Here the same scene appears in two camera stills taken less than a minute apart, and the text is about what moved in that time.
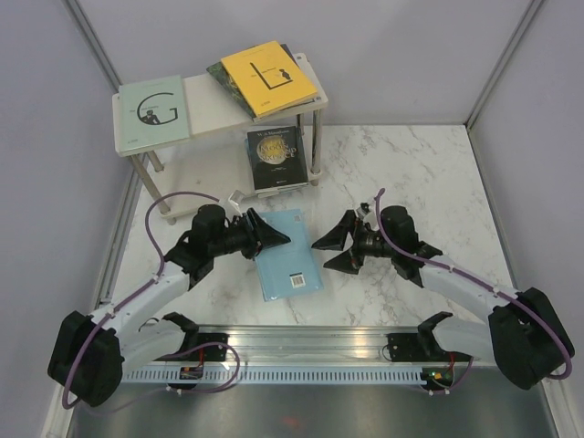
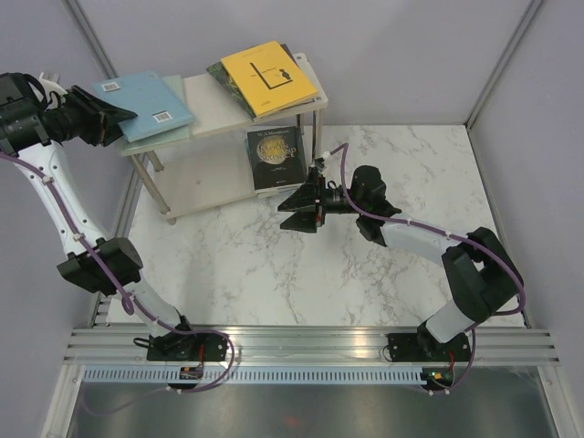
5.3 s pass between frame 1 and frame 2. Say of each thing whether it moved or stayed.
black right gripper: moved
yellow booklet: stayed
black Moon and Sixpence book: stayed
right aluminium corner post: stayed
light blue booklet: moved
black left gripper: moved
